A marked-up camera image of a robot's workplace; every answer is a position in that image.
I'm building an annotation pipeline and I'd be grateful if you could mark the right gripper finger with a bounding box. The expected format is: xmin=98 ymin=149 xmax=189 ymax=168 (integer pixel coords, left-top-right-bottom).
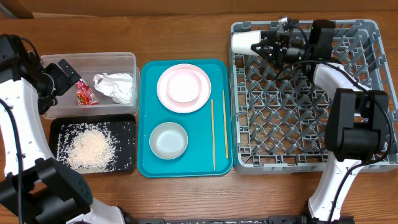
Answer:
xmin=251 ymin=43 xmax=280 ymax=64
xmin=261 ymin=30 xmax=278 ymax=42

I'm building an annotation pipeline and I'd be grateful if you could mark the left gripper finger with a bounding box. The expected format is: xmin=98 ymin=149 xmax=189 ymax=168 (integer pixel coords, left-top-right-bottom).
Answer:
xmin=45 ymin=63 xmax=61 ymax=75
xmin=58 ymin=59 xmax=81 ymax=88

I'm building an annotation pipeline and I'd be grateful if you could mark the red snack wrapper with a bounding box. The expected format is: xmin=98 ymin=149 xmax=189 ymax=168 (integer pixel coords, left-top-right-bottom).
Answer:
xmin=76 ymin=78 xmax=98 ymax=106

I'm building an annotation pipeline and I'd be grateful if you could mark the white cup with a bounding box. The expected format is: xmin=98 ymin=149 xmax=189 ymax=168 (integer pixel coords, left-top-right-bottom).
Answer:
xmin=231 ymin=30 xmax=262 ymax=56

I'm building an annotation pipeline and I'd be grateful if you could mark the white napkin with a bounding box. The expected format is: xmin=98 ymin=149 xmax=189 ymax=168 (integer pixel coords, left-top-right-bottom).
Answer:
xmin=93 ymin=73 xmax=134 ymax=104

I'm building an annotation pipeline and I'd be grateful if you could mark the white rice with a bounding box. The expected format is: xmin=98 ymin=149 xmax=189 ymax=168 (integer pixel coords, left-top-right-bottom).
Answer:
xmin=55 ymin=121 xmax=135 ymax=174

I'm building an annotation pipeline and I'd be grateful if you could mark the grey bowl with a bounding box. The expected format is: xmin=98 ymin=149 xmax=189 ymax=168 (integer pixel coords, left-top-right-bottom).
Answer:
xmin=149 ymin=122 xmax=188 ymax=160

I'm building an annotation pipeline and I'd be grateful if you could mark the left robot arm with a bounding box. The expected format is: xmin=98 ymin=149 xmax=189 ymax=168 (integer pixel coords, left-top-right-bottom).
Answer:
xmin=1 ymin=34 xmax=134 ymax=223

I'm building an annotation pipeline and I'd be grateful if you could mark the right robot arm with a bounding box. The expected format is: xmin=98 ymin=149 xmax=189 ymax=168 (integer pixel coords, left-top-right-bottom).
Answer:
xmin=233 ymin=17 xmax=394 ymax=223

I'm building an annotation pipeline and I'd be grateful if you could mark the clear plastic bin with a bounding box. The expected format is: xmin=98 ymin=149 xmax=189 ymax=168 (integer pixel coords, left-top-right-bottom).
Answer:
xmin=41 ymin=52 xmax=140 ymax=119

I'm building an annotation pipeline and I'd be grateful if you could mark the right wooden chopstick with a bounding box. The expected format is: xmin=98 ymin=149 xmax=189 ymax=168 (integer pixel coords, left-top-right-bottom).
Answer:
xmin=222 ymin=90 xmax=229 ymax=159

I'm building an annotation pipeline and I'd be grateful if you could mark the wooden chopstick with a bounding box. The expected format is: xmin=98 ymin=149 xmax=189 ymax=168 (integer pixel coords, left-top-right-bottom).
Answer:
xmin=222 ymin=90 xmax=229 ymax=159
xmin=211 ymin=99 xmax=216 ymax=170

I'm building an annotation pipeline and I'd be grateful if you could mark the black plastic tray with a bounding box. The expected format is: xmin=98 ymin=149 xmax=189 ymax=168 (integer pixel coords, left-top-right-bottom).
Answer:
xmin=45 ymin=113 xmax=137 ymax=177

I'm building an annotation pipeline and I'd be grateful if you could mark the grey dish rack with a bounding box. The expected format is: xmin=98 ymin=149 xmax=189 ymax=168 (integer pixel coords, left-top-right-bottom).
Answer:
xmin=229 ymin=19 xmax=397 ymax=175

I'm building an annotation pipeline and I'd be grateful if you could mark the left wooden chopstick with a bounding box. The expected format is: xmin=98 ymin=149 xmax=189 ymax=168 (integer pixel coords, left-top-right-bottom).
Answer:
xmin=211 ymin=99 xmax=216 ymax=170

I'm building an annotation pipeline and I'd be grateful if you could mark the small pink plate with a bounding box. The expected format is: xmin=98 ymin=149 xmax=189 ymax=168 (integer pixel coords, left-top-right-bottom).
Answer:
xmin=165 ymin=68 xmax=201 ymax=103

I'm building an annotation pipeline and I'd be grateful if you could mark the large pink plate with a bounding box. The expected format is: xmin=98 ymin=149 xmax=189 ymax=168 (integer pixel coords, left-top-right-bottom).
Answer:
xmin=157 ymin=63 xmax=211 ymax=113

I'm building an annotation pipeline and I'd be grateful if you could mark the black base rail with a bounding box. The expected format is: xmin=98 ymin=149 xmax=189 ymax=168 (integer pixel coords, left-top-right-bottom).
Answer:
xmin=133 ymin=215 xmax=355 ymax=224

